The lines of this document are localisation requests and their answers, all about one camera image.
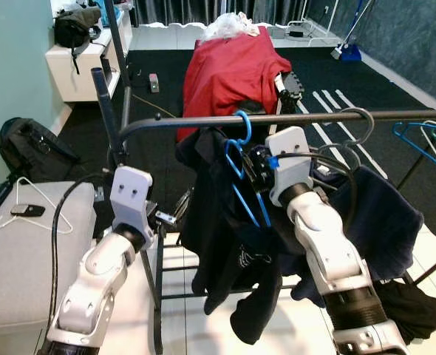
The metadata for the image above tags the grey hanger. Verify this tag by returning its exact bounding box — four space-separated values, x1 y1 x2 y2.
318 107 378 175

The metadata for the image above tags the red cloth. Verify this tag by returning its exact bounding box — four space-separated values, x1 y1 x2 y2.
177 28 293 141

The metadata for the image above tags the navy printed t-shirt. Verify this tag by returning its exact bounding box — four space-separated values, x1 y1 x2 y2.
192 159 424 304

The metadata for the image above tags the black phone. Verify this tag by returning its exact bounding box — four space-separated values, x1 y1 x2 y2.
10 203 46 217

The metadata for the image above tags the grey cushioned ottoman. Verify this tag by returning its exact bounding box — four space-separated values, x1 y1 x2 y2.
0 181 97 334

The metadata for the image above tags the white cloth bundle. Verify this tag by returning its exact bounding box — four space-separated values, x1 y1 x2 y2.
200 11 262 41

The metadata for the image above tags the black backpack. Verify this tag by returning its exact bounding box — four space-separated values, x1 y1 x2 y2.
0 117 82 182

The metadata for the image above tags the blue floor mop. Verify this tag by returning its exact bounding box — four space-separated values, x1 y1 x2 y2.
330 0 363 62

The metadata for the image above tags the black metal clothes rack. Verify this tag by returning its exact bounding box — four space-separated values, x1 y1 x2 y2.
91 0 436 355

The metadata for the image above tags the black floor mat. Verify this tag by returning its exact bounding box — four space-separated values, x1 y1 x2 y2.
55 48 436 237

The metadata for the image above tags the white cabinet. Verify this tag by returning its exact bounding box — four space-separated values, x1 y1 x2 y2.
44 0 134 103

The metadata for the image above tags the dark curtain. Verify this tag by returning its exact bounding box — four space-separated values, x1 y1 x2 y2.
126 0 333 27

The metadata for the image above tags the black crumpled garment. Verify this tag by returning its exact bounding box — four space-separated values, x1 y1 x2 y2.
381 277 436 345

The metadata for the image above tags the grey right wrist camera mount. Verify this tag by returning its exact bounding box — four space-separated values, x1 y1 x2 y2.
265 126 315 208

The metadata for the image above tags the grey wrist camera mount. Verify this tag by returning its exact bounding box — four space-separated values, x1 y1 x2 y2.
109 166 154 245
265 126 315 208

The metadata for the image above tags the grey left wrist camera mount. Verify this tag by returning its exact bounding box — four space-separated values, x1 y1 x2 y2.
109 166 154 245

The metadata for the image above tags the white wire hanger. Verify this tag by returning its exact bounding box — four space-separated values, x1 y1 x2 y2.
0 176 75 236

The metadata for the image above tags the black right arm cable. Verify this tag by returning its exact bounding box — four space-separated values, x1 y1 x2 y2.
298 150 361 231

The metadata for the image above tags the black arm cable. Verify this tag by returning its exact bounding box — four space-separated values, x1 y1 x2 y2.
298 150 361 231
50 172 114 311

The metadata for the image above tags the yellow floor cable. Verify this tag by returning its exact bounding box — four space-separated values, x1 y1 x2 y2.
132 92 178 119

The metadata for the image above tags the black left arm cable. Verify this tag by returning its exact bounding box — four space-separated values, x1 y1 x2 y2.
50 172 114 311

